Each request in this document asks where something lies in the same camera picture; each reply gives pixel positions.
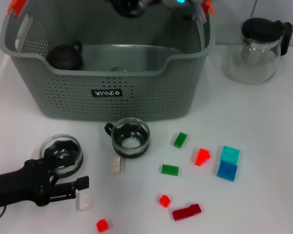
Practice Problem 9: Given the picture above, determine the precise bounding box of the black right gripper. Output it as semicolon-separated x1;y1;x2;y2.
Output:
108;0;149;18

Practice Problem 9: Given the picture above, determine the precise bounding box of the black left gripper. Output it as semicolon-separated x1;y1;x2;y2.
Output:
0;155;90;208

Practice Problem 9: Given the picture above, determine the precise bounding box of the grey-green perforated storage basket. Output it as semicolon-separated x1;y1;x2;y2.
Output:
0;0;216;122

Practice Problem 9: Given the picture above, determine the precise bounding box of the white toy brick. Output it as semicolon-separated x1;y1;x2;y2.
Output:
75;191;92;212
110;156;126;175

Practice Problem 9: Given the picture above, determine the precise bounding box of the small red toy brick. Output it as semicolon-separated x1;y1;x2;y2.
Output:
159;194;171;208
96;218;111;232

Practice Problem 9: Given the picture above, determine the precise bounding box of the dark clay teapot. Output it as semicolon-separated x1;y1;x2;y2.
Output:
46;40;84;71

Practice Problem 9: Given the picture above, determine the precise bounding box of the green toy brick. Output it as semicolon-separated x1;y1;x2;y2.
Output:
161;164;180;176
173;132;188;149

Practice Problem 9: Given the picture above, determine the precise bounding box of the dark red long toy brick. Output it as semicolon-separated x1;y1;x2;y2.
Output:
172;203;202;222

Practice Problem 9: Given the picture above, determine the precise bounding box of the red-orange wedge toy brick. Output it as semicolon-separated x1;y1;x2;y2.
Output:
192;148;212;167

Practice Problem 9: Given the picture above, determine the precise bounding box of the glass pitcher with black lid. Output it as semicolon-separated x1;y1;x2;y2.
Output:
222;17;293;85

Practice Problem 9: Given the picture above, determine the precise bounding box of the blue flat toy brick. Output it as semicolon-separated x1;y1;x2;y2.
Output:
216;161;238;182

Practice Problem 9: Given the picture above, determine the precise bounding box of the teal flat toy brick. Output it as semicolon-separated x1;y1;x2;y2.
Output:
220;145;241;163

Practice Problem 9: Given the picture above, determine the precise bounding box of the right gripper cable with plug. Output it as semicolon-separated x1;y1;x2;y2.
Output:
183;4;208;24

